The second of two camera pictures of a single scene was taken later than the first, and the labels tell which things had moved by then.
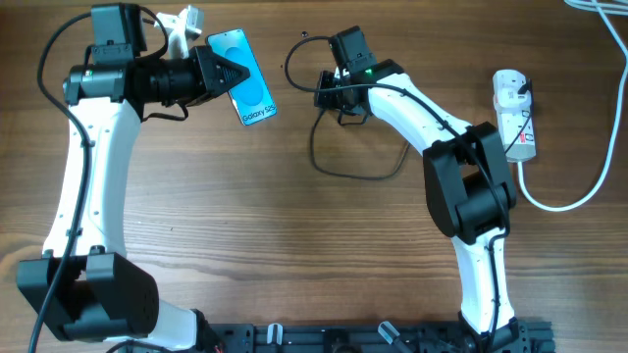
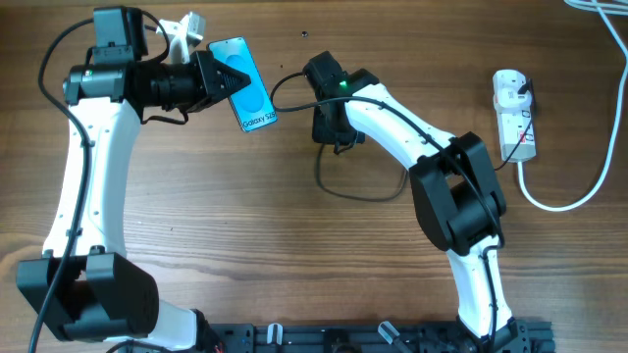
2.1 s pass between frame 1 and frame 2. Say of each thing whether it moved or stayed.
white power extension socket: stayed
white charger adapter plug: stayed
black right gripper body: moved
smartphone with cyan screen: moved
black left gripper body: stayed
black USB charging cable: moved
